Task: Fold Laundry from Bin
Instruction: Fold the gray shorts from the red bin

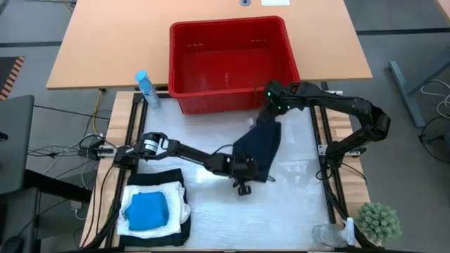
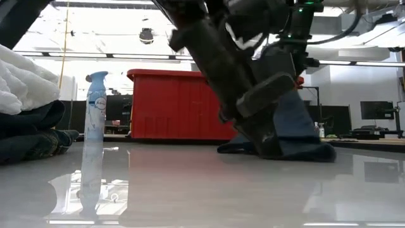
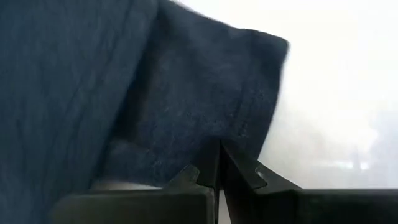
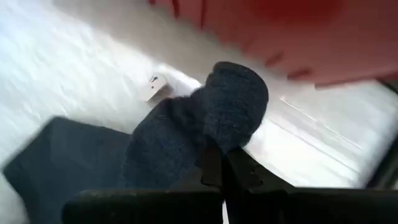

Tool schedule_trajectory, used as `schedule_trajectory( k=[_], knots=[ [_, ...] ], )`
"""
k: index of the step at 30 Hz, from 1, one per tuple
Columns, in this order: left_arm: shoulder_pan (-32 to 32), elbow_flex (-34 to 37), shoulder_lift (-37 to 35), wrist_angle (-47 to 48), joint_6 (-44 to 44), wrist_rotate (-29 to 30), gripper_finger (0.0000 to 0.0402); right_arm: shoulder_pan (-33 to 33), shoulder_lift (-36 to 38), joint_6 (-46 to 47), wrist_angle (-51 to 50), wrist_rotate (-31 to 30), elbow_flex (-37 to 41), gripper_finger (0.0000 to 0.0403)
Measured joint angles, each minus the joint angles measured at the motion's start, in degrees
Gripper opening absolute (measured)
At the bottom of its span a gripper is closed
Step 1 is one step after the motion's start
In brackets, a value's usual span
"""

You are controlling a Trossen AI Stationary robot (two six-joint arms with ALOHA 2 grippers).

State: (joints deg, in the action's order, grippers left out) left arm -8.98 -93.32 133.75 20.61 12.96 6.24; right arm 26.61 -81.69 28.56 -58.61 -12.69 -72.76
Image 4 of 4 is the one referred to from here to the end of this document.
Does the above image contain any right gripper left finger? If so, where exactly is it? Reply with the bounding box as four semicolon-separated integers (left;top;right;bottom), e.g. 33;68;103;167
61;146;224;224

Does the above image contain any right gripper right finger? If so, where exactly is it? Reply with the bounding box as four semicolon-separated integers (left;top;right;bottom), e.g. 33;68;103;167
221;146;398;224

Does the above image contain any dark navy garment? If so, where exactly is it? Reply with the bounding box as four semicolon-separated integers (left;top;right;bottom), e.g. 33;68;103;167
2;61;270;224

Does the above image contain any red plastic laundry bin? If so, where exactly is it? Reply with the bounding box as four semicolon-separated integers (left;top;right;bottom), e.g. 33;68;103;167
147;0;398;90

